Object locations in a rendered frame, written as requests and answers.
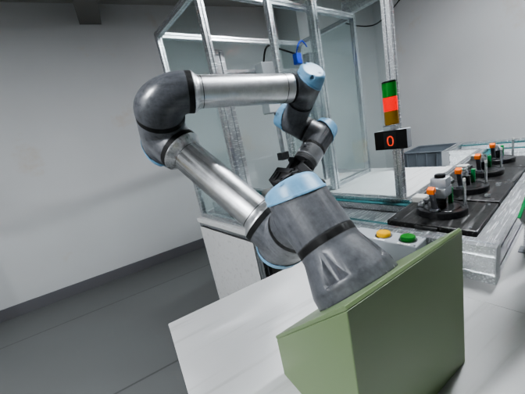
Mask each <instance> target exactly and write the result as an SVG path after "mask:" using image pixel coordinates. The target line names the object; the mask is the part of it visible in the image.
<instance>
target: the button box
mask: <svg viewBox="0 0 525 394"><path fill-rule="evenodd" d="M357 228H358V229H359V231H360V232H361V233H362V234H364V235H365V236H366V237H367V238H369V239H370V240H372V241H373V242H375V243H376V244H377V245H379V246H380V247H381V248H382V249H383V250H384V251H385V252H388V253H389V254H390V255H391V256H392V258H393V259H394V260H395V262H396V261H398V260H400V259H402V258H404V257H405V256H408V255H409V254H411V253H414V252H415V251H416V250H418V249H421V248H423V247H424V246H425V245H427V239H426V238H424V237H419V236H416V240H415V241H414V242H403V241H401V240H400V235H402V234H399V233H394V232H391V236H390V237H387V238H380V237H377V233H376V232H377V231H379V230H375V229H370V228H365V227H357Z"/></svg>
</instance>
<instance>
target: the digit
mask: <svg viewBox="0 0 525 394"><path fill-rule="evenodd" d="M383 135H384V148H385V149H390V148H397V140H396V131H393V132H388V133H383Z"/></svg>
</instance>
